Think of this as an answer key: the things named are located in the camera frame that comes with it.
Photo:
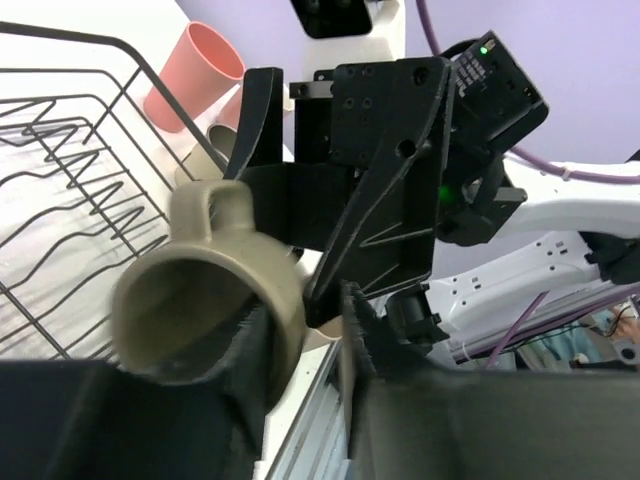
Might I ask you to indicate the grey beige small mug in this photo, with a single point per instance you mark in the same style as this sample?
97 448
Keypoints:
169 300

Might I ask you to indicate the grey wire dish rack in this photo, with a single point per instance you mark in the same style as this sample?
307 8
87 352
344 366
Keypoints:
85 180

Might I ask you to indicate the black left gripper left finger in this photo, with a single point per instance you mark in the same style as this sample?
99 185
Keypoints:
86 419

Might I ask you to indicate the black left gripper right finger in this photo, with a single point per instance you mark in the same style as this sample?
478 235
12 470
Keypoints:
412 419

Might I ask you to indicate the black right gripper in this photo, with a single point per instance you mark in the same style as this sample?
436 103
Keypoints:
387 156

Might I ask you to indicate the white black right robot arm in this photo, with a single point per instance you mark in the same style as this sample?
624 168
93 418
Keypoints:
577 225

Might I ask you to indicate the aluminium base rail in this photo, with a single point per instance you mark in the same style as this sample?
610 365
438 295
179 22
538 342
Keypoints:
305 436

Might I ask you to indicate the beige tall cup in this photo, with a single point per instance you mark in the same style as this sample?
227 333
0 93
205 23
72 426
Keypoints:
326 333

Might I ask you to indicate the salmon pink plastic cup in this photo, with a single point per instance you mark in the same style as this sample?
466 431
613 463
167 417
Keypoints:
201 68

